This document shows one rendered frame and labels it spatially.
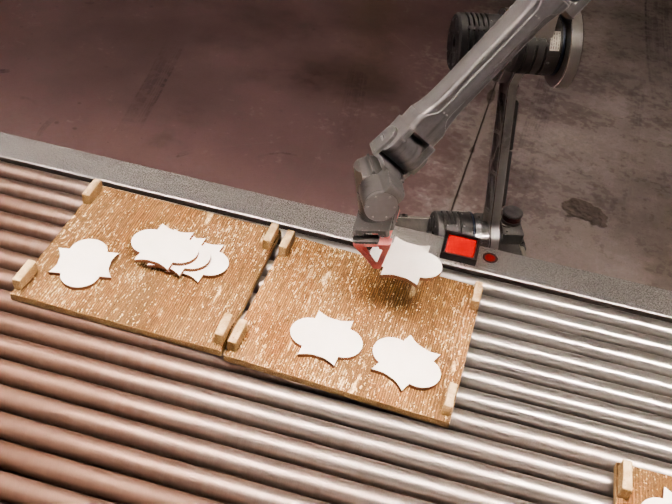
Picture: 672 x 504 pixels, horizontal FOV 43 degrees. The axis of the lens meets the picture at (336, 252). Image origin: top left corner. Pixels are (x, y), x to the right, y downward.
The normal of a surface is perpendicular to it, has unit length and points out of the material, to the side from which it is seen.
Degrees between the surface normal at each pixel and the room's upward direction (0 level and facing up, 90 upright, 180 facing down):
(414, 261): 1
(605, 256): 0
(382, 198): 84
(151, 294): 0
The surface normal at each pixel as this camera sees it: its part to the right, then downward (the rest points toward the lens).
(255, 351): 0.10, -0.74
